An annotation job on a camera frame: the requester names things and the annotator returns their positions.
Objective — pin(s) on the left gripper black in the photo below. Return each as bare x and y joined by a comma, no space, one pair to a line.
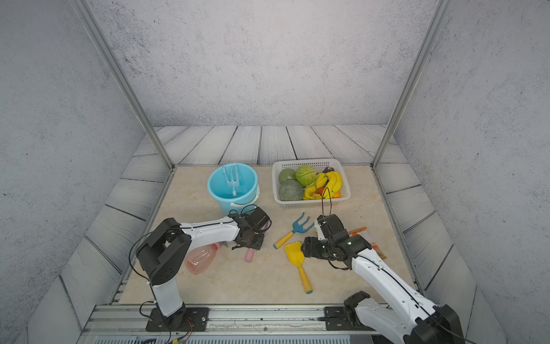
258,246

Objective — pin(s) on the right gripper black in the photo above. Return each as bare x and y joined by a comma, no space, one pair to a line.
310,247

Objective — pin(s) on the orange candy bag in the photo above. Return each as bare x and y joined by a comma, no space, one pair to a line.
363,232

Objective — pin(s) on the white plastic basket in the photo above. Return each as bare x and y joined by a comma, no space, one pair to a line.
321,166

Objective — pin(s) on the yellow banana bunch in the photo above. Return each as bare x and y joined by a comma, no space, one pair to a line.
328,185

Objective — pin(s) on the smooth green melon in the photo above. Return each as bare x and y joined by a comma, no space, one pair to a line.
286,175

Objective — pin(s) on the teal rake yellow handle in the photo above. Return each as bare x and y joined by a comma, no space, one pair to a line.
299,226

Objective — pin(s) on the yellow plastic shovel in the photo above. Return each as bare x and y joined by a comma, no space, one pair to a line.
296,257

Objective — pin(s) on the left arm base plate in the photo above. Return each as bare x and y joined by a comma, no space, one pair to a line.
182,321

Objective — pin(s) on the left aluminium frame post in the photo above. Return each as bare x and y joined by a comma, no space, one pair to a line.
93,30

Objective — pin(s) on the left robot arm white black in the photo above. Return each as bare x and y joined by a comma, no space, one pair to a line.
162,252

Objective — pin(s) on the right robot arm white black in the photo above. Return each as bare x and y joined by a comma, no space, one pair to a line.
409,316

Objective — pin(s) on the yellow bell pepper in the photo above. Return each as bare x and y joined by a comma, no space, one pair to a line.
310,193

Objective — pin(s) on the right aluminium frame post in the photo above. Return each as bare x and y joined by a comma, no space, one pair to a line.
441,11

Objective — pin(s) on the aluminium front rail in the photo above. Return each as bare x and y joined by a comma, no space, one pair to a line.
232,323

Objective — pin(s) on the netted green melon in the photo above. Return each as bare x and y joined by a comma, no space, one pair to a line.
291,191

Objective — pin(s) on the pink spray bottle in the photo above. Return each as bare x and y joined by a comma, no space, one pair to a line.
198,260

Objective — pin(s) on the green cabbage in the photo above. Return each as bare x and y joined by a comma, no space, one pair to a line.
306,175

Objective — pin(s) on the light blue plastic bucket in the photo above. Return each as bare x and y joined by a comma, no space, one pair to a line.
247,193

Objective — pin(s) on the purple rake pink handle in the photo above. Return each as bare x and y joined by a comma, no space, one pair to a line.
249,255

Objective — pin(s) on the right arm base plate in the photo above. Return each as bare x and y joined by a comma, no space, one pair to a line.
340,318

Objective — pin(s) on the aluminium frame post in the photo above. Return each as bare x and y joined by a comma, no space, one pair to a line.
93,30
441,11

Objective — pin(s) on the light blue hand rake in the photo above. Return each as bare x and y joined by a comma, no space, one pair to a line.
231,175

